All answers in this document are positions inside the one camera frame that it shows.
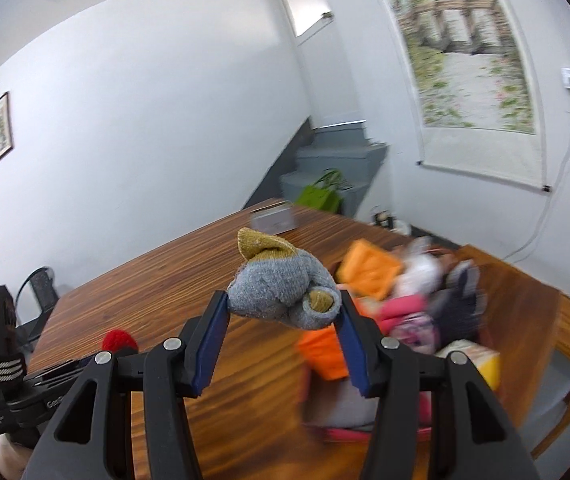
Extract black metal chair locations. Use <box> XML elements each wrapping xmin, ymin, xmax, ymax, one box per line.
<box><xmin>15</xmin><ymin>266</ymin><xmax>73</xmax><ymax>341</ymax></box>

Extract small card stand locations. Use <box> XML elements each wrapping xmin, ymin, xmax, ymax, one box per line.
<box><xmin>249</xmin><ymin>200</ymin><xmax>297</xmax><ymax>235</ymax></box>

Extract grey and mustard sock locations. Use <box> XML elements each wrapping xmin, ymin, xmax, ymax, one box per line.
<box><xmin>226</xmin><ymin>227</ymin><xmax>343</xmax><ymax>332</ymax></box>

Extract person's left forearm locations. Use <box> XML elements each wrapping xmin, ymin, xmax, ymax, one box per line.
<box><xmin>0</xmin><ymin>435</ymin><xmax>33</xmax><ymax>476</ymax></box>

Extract white plastic bag ball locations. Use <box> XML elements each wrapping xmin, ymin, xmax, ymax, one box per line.
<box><xmin>394</xmin><ymin>237</ymin><xmax>448</xmax><ymax>301</ymax></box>

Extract grey stairs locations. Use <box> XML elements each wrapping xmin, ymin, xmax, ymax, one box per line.
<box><xmin>242</xmin><ymin>116</ymin><xmax>388</xmax><ymax>221</ymax></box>

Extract light orange toy cube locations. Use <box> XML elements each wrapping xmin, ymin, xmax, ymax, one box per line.
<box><xmin>337</xmin><ymin>240</ymin><xmax>402</xmax><ymax>301</ymax></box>

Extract green and yellow box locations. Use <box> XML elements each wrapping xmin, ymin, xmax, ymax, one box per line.
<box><xmin>438</xmin><ymin>339</ymin><xmax>502</xmax><ymax>391</ymax></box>

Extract red cardboard box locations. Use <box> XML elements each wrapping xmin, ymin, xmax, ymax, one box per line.
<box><xmin>299</xmin><ymin>250</ymin><xmax>503</xmax><ymax>443</ymax></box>

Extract red pompom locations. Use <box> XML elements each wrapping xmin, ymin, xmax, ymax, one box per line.
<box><xmin>102</xmin><ymin>329</ymin><xmax>140</xmax><ymax>353</ymax></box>

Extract green bag with plant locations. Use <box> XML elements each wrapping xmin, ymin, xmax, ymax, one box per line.
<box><xmin>292</xmin><ymin>169</ymin><xmax>353</xmax><ymax>213</ymax></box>

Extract bright orange toy cube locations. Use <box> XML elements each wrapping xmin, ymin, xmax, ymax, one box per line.
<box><xmin>297</xmin><ymin>327</ymin><xmax>351</xmax><ymax>381</ymax></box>

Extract hanging landscape scroll painting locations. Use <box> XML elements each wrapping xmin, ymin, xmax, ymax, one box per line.
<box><xmin>365</xmin><ymin>0</ymin><xmax>552</xmax><ymax>193</ymax></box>

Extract white wall cable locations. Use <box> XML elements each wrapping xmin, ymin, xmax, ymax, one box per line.
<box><xmin>502</xmin><ymin>91</ymin><xmax>570</xmax><ymax>263</ymax></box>

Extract wooden desktop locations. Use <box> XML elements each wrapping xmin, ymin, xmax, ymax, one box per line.
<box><xmin>27</xmin><ymin>199</ymin><xmax>566</xmax><ymax>480</ymax></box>

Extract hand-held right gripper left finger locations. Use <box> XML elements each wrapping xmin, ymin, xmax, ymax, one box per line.
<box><xmin>24</xmin><ymin>290</ymin><xmax>231</xmax><ymax>480</ymax></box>

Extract dark grey sock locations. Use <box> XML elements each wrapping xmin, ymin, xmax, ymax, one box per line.
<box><xmin>430</xmin><ymin>260</ymin><xmax>488</xmax><ymax>348</ymax></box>

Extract small black white object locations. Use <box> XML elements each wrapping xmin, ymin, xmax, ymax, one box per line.
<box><xmin>371</xmin><ymin>207</ymin><xmax>413</xmax><ymax>236</ymax></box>

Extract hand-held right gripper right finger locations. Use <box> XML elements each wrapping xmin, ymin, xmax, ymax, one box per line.
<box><xmin>334</xmin><ymin>290</ymin><xmax>541</xmax><ymax>480</ymax></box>

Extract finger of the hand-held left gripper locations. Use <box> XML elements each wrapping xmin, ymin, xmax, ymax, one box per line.
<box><xmin>55</xmin><ymin>345</ymin><xmax>140</xmax><ymax>376</ymax></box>

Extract large grey sock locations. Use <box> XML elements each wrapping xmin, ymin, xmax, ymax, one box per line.
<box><xmin>307</xmin><ymin>375</ymin><xmax>381</xmax><ymax>428</ymax></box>

